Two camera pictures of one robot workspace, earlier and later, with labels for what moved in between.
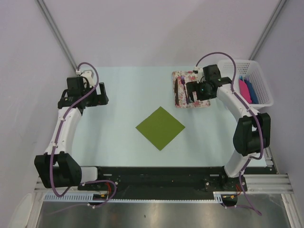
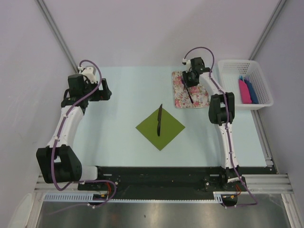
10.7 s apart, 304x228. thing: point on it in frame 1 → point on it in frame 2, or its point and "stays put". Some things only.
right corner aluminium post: [266, 34] stays put
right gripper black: [193, 86] → [186, 83]
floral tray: [190, 76] stays put
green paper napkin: [160, 128] stays put
